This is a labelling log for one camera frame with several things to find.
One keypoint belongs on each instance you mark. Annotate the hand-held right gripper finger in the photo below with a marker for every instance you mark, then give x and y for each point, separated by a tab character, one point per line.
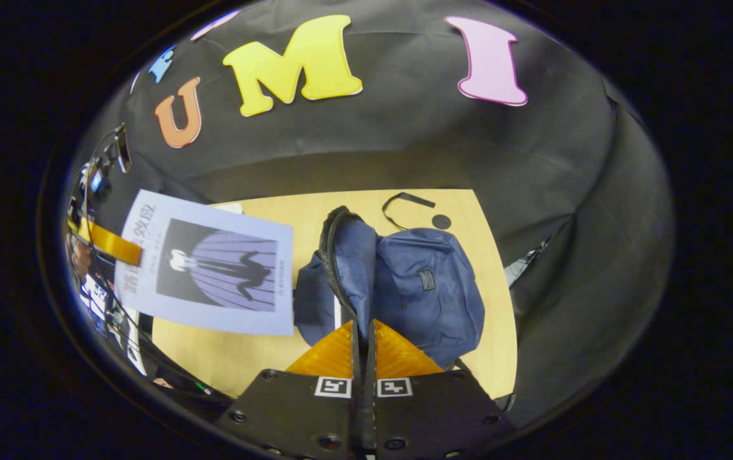
371	364
356	364

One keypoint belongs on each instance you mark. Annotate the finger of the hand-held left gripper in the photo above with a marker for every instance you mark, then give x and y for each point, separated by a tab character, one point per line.
110	246

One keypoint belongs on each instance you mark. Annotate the book with plain white cover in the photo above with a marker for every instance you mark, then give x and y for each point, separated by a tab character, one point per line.
337	316

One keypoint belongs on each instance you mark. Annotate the blue schoolbag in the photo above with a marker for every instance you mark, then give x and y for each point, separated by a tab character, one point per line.
417	281

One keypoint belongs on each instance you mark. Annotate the book with illustrated purple cover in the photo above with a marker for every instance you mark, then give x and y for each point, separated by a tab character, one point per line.
213	268

